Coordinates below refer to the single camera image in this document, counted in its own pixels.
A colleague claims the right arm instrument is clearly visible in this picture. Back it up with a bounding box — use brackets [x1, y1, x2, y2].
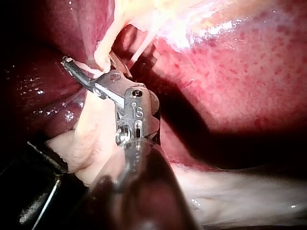
[94, 71, 161, 146]

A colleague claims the right arm instrument jaw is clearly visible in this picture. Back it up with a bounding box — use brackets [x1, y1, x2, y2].
[62, 56, 97, 93]
[109, 52, 132, 80]

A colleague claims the pale fatty tissue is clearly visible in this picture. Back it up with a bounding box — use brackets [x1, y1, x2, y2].
[45, 94, 122, 186]
[115, 0, 243, 52]
[171, 164, 307, 227]

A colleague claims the thin tube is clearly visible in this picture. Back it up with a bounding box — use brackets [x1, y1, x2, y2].
[93, 9, 135, 72]
[130, 33, 156, 62]

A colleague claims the dark red liver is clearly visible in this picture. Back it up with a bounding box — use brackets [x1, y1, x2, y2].
[0, 0, 307, 230]

